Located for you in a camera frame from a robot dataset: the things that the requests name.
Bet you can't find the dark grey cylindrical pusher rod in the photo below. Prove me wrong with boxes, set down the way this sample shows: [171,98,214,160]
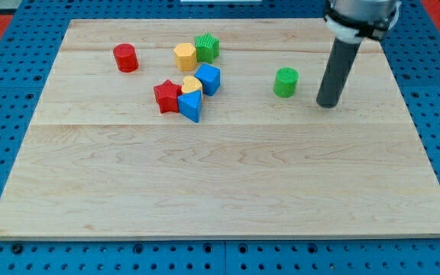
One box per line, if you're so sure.
[316,38,361,108]

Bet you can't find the green cylinder block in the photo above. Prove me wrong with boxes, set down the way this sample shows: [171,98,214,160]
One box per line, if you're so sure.
[273,67,299,98]

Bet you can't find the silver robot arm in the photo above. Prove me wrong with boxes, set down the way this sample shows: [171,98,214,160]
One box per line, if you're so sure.
[316,0,401,108]

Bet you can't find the blue cube block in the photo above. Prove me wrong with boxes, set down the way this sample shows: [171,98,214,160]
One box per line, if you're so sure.
[194,63,221,96]

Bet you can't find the green star block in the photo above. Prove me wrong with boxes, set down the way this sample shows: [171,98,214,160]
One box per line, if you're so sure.
[195,33,219,64]

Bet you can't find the yellow heart block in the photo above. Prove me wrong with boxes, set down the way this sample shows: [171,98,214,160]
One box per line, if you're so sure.
[181,76,202,94]

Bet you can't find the yellow hexagon block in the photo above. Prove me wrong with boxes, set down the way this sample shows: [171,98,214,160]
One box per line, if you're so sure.
[173,43,197,71]

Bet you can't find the wooden board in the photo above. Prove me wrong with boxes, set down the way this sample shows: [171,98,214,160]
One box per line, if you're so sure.
[0,19,440,241]

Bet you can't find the blue triangle block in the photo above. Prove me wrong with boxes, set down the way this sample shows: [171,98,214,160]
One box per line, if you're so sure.
[177,91,202,123]

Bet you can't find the red star block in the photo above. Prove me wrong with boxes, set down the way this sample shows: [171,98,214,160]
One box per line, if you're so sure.
[154,79,182,113]

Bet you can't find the red cylinder block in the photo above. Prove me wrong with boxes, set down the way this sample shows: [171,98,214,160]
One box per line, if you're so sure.
[113,44,139,73]

